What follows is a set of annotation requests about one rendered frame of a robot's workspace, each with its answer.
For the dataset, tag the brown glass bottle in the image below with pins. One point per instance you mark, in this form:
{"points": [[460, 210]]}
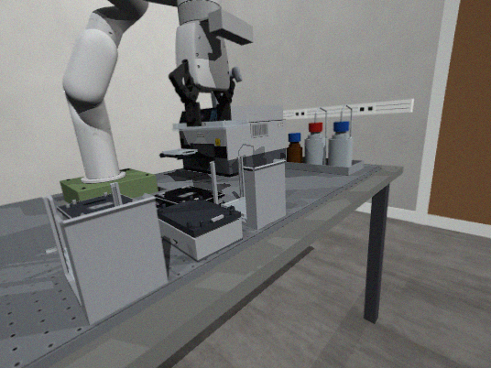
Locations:
{"points": [[294, 155]]}

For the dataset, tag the white plastic bottle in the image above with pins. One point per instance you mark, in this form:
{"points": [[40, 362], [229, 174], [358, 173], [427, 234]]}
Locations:
{"points": [[315, 151]]}

